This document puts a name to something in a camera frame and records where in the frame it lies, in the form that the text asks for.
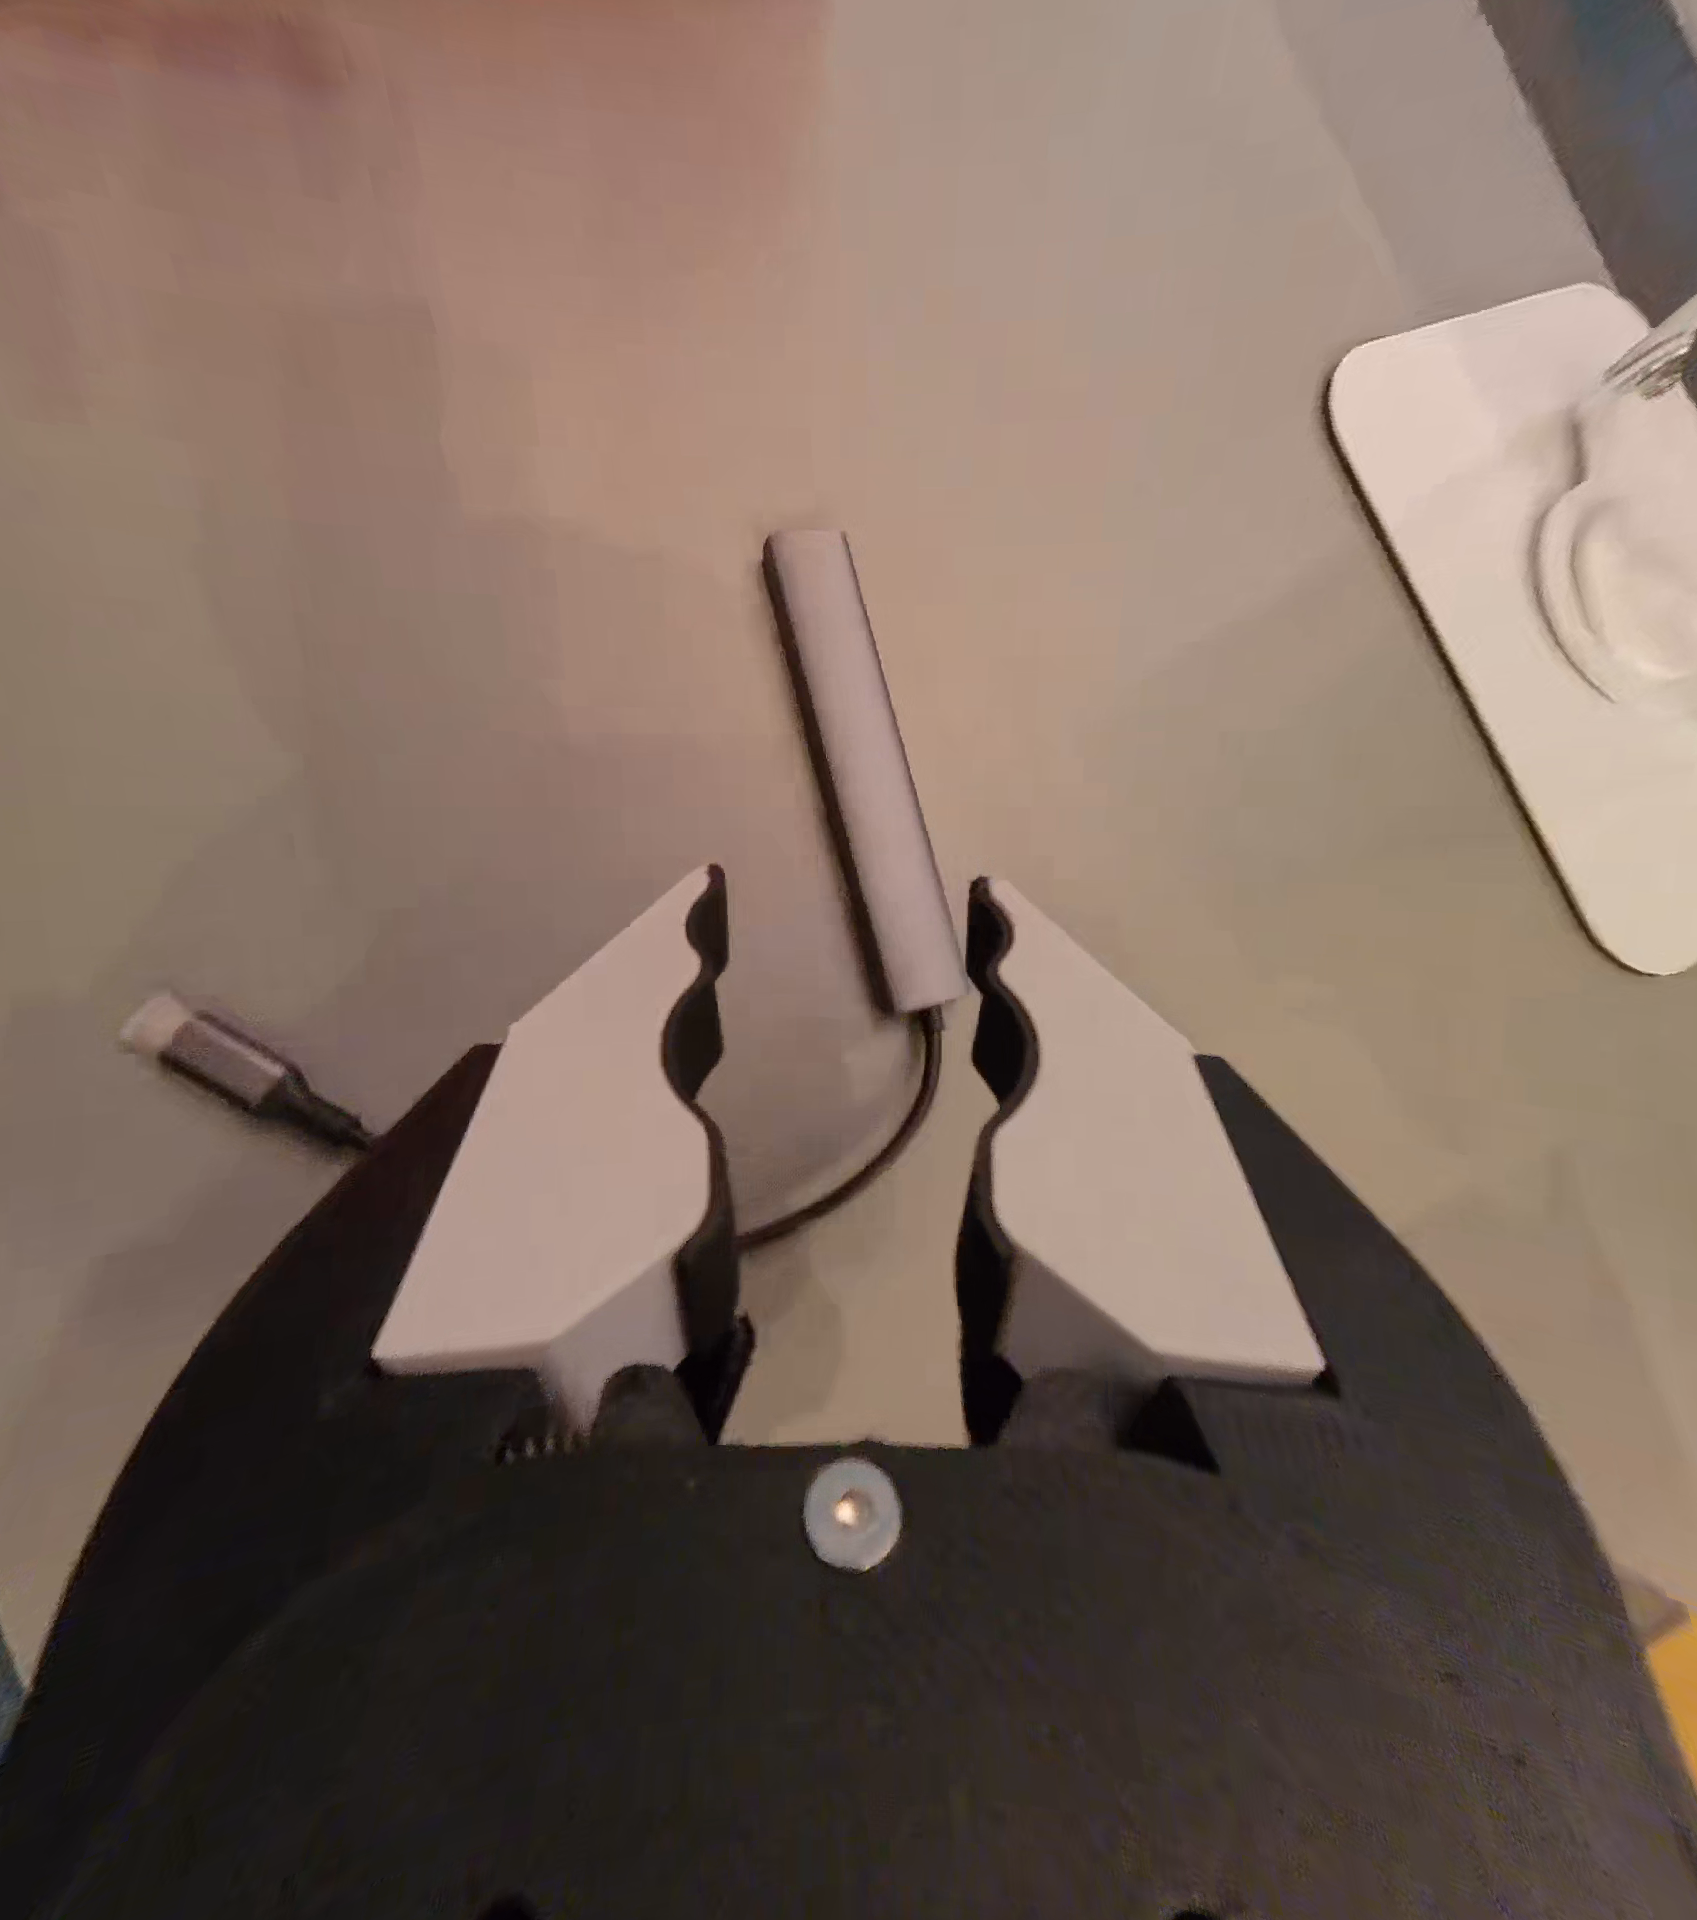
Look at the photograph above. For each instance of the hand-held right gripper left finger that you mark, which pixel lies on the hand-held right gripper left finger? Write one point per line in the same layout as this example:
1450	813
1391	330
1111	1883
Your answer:
563	1185

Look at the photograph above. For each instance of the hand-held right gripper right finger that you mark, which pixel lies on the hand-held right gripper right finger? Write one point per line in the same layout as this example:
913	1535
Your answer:
1149	1201

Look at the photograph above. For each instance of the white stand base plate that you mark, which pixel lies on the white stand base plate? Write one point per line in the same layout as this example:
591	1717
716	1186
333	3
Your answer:
1478	495

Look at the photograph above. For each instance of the grey lettered USB hub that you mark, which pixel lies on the grey lettered USB hub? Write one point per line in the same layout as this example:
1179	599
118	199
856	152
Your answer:
863	750

